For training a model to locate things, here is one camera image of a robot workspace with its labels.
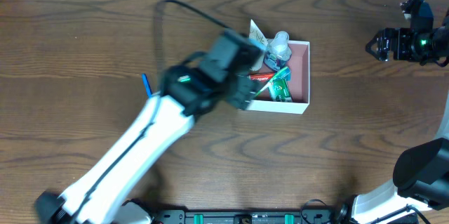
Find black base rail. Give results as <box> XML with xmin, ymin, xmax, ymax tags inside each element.
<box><xmin>150</xmin><ymin>209</ymin><xmax>344</xmax><ymax>224</ymax></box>

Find white Pantene tube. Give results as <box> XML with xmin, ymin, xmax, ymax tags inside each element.
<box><xmin>248</xmin><ymin>20</ymin><xmax>268</xmax><ymax>72</ymax></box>

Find Colgate toothpaste tube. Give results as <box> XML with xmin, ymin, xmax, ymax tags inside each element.
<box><xmin>248</xmin><ymin>72</ymin><xmax>275</xmax><ymax>81</ymax></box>

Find blue foam soap bottle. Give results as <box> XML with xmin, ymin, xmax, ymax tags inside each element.
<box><xmin>264</xmin><ymin>31</ymin><xmax>292</xmax><ymax>72</ymax></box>

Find blue disposable razor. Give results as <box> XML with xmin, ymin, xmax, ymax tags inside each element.
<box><xmin>141</xmin><ymin>73</ymin><xmax>152</xmax><ymax>98</ymax></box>

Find white square cardboard box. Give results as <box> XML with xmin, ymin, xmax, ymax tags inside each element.
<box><xmin>247</xmin><ymin>40</ymin><xmax>310</xmax><ymax>114</ymax></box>

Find green Dettol soap box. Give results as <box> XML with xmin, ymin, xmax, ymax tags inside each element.
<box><xmin>268</xmin><ymin>79</ymin><xmax>293</xmax><ymax>103</ymax></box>

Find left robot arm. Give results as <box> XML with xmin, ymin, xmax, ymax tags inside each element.
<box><xmin>34</xmin><ymin>29</ymin><xmax>264</xmax><ymax>223</ymax></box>

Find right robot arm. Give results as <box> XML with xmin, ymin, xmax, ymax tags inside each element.
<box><xmin>331</xmin><ymin>0</ymin><xmax>448</xmax><ymax>223</ymax></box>

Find green white toothbrush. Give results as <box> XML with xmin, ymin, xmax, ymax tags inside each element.
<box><xmin>256</xmin><ymin>66</ymin><xmax>291</xmax><ymax>95</ymax></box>

